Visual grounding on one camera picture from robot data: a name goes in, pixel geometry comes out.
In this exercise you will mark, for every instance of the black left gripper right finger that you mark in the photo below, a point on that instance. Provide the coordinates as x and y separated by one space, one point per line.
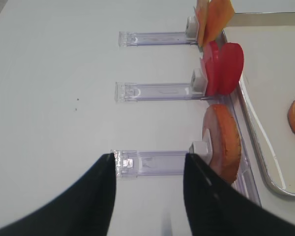
214 208

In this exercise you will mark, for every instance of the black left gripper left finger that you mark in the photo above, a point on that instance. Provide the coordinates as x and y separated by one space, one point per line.
84 209

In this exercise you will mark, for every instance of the front red tomato slice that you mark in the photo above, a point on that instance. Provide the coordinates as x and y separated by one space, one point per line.
231 60

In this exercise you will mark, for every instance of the red tomato slice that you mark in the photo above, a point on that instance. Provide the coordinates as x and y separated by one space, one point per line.
231 60
211 66

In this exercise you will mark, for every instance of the rear red tomato slice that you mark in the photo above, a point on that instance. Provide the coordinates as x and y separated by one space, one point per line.
211 66

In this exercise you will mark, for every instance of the front orange cheese slice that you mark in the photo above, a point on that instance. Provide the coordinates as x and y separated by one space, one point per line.
219 14

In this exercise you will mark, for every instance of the orange cheese slice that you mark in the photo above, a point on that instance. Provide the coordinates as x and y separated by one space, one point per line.
219 14
201 12

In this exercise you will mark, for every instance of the rear orange cheese slice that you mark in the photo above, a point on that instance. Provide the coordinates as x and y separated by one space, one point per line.
201 12

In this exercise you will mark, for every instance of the white metal tray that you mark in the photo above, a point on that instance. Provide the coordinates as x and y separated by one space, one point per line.
267 90

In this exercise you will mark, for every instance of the clear rack near rail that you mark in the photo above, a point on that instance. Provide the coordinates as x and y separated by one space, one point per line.
133 163

